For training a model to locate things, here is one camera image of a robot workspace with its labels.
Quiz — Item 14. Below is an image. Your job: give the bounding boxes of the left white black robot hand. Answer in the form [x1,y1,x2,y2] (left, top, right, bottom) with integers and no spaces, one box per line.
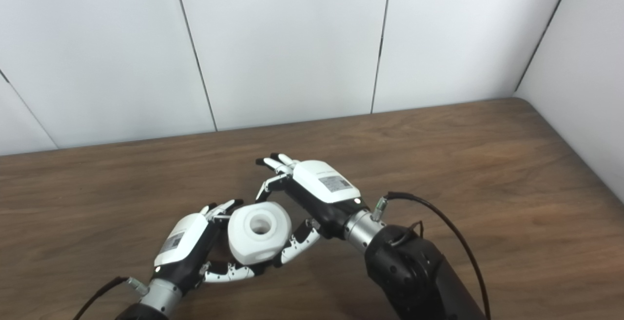
[153,199,267,295]

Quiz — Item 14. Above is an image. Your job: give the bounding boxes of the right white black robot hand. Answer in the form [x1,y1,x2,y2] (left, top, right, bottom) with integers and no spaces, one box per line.
[255,153,365,268]

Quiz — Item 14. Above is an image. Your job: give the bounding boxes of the round white piece with holes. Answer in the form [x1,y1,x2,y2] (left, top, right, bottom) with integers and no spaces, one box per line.
[227,201,293,266]

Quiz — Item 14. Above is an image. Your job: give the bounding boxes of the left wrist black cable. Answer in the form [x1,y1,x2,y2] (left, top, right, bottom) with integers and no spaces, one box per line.
[73,276,148,320]

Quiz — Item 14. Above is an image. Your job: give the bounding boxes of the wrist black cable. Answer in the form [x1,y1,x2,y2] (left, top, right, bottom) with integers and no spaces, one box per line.
[73,276,148,320]
[372,192,492,320]

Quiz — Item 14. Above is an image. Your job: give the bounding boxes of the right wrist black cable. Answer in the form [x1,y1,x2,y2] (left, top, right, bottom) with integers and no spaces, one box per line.
[372,192,492,320]

